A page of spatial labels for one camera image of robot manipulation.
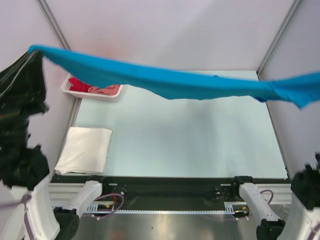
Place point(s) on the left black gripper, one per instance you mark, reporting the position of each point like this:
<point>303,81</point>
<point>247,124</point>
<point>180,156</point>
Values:
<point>22,87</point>

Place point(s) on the blue t-shirt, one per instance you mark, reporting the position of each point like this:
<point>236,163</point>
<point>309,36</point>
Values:
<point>170,84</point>

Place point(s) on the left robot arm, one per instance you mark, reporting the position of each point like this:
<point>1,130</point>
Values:
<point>21,166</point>

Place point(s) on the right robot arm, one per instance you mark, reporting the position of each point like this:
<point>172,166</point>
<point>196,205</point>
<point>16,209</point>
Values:
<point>283,211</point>

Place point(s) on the white plastic basket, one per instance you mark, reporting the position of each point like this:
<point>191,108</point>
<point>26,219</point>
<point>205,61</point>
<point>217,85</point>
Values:
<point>65,87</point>

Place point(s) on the magenta crumpled t-shirt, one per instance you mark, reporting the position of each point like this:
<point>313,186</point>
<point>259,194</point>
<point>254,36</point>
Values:
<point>78,86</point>

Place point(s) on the white folded t-shirt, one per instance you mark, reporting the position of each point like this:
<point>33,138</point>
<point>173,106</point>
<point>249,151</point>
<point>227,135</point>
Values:
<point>85,151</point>

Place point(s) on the pink crumpled t-shirt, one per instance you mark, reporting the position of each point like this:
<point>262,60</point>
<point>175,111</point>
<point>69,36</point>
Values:
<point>111,90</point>

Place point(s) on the aluminium frame rail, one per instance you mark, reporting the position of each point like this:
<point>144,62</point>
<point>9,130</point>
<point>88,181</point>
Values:
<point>64,192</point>

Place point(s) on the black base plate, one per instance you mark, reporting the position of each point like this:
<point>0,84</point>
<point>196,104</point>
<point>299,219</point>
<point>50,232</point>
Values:
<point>160,189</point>

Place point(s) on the white slotted cable duct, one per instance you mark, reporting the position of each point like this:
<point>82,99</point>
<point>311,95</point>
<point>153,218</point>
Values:
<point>187,206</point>

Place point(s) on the right corner aluminium post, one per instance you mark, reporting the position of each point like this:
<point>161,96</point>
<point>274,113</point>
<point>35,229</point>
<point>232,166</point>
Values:
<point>279,34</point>

